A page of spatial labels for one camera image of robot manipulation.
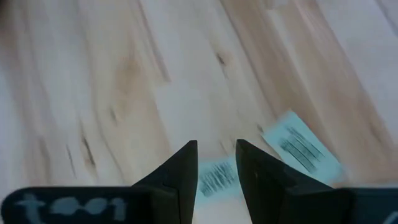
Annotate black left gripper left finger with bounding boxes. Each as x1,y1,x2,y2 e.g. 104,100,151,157
0,139,199,224

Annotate banknotes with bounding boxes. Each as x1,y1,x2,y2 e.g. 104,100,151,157
261,109,346,187

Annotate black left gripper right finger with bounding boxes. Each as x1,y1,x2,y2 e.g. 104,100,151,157
235,139,398,224

